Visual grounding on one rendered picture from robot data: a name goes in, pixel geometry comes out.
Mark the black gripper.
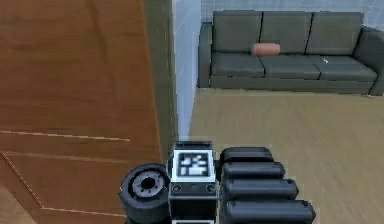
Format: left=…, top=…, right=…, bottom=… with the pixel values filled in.
left=118, top=162, right=172, bottom=224

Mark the brown wooden door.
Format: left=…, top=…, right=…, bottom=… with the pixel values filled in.
left=0, top=0, right=163, bottom=224

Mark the dark grey sofa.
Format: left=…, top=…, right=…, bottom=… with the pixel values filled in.
left=197, top=10, right=384, bottom=97

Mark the pink bolster cushion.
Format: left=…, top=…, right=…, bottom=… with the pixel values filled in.
left=251, top=42, right=281, bottom=57

